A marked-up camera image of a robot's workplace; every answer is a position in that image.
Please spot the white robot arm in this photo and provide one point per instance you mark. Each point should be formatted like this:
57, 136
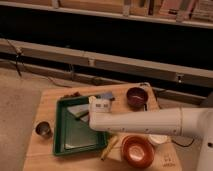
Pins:
195, 123

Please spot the red-brown bowl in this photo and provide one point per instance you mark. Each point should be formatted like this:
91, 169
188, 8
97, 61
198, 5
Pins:
137, 151

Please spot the blue sponge block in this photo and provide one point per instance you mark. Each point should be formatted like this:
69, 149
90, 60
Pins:
107, 95

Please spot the dark red small object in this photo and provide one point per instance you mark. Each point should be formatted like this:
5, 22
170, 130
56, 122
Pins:
76, 94

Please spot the grey-green cloth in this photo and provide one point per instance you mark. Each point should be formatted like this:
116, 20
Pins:
80, 112

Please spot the yellow marker pen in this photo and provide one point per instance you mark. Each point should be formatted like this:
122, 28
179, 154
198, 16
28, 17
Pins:
112, 141

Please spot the green plastic tray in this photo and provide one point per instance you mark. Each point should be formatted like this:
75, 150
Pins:
72, 135

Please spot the white plastic cup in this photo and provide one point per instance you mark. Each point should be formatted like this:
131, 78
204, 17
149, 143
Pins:
157, 139

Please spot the small metal cup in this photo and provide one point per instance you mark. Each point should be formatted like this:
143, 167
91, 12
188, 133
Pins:
43, 129

